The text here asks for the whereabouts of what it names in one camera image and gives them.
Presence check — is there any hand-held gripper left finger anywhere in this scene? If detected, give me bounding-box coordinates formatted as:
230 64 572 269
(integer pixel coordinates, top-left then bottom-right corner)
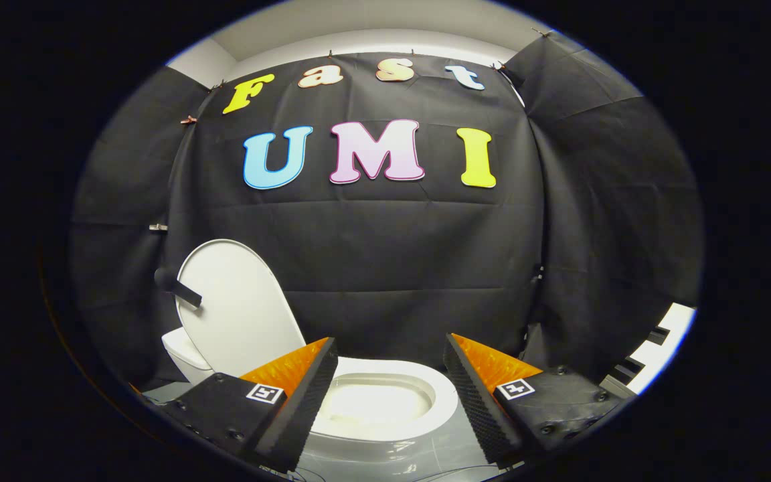
158 337 339 473

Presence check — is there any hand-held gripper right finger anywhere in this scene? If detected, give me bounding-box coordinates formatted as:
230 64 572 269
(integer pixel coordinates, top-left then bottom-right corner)
443 333 627 469

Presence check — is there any white toilet lid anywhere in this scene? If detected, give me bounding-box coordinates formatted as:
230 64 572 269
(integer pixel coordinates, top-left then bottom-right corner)
176 239 308 378

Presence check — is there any black round lid lifter tab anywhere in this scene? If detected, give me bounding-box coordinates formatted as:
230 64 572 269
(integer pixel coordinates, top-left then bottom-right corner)
154 267 203 310

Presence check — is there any white ceramic toilet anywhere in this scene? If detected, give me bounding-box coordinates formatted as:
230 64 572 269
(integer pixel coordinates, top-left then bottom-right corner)
161 327 460 471

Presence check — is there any black backdrop cloth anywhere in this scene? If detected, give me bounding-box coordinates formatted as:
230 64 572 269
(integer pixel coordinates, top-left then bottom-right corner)
68 30 705 390

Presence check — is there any white stepped fixture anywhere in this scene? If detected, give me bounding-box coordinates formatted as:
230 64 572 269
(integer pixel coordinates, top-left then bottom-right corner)
598 302 698 401

